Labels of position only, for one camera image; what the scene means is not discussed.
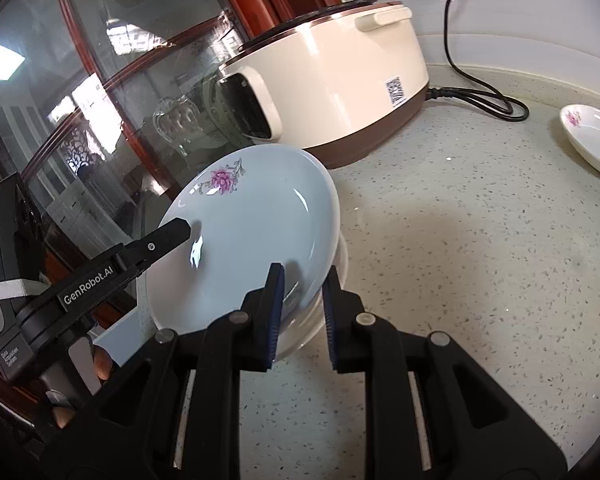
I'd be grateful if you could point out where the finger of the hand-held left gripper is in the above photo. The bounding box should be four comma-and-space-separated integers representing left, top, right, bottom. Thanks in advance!
114, 217, 192, 283

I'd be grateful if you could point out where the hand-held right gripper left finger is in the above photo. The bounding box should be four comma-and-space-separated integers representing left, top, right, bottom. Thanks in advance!
40, 262, 286, 480

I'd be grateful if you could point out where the plain white plate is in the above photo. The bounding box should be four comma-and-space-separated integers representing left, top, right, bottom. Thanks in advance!
274, 237, 351, 362

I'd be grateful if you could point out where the black power cable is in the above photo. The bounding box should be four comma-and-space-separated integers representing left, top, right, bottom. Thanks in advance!
426, 0, 530, 122

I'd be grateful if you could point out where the red wooden glass cabinet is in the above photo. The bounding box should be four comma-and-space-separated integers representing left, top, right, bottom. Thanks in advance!
0, 0, 356, 411

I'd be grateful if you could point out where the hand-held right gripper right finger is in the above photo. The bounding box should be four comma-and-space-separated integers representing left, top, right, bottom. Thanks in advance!
322, 265, 568, 480

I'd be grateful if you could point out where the small white flowered plate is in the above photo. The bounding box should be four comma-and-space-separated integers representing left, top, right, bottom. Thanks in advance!
560, 103, 600, 183

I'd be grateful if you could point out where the white plate with pink flower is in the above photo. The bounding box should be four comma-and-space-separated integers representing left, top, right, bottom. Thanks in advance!
145, 143, 341, 333

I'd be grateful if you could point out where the person's left hand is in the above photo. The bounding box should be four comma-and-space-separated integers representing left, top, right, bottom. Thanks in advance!
50, 342, 115, 428

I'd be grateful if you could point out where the cream rice cooker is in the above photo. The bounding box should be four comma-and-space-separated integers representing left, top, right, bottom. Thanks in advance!
215, 0, 431, 170

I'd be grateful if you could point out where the clear glass dish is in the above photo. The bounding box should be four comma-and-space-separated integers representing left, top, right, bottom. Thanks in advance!
152, 96, 216, 157

